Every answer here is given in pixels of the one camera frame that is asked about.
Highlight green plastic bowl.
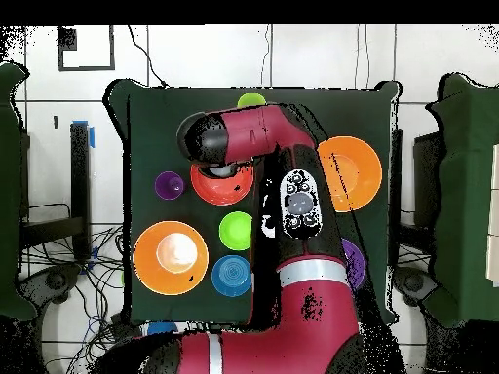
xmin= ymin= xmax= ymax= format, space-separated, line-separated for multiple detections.
xmin=217 ymin=210 xmax=253 ymax=251

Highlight black office chair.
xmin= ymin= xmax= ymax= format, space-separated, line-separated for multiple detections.
xmin=17 ymin=264 xmax=83 ymax=313
xmin=393 ymin=266 xmax=440 ymax=309

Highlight thin black cable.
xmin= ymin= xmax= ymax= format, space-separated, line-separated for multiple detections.
xmin=127 ymin=25 xmax=170 ymax=89

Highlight tangle of cables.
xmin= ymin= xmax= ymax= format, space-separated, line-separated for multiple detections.
xmin=17 ymin=225 xmax=130 ymax=374

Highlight blue plastic bowl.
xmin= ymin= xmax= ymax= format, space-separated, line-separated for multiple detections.
xmin=211 ymin=254 xmax=253 ymax=298

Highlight purple plastic cup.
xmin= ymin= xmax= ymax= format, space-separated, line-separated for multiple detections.
xmin=154 ymin=170 xmax=185 ymax=202

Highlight blue plastic cup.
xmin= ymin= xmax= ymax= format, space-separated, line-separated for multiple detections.
xmin=146 ymin=321 xmax=179 ymax=335

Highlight black metal post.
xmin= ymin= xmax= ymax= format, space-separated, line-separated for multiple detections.
xmin=389 ymin=128 xmax=403 ymax=268

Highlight dark green table cloth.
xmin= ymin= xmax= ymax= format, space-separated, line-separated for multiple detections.
xmin=102 ymin=77 xmax=403 ymax=326

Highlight purple plastic bowl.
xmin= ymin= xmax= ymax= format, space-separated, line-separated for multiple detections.
xmin=341 ymin=238 xmax=368 ymax=291

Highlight green cloth covered table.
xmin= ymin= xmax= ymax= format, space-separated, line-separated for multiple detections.
xmin=0 ymin=61 xmax=37 ymax=322
xmin=422 ymin=72 xmax=499 ymax=328

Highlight green plastic cup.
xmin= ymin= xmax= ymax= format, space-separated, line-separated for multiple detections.
xmin=236 ymin=92 xmax=268 ymax=109

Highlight red plastic bowl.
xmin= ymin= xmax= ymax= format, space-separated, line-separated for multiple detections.
xmin=189 ymin=161 xmax=255 ymax=206

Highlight black metal frame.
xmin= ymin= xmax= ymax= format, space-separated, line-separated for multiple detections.
xmin=15 ymin=121 xmax=93 ymax=262

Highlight large orange plastic bowl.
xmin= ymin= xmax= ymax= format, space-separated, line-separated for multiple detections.
xmin=316 ymin=135 xmax=383 ymax=213
xmin=133 ymin=220 xmax=211 ymax=296

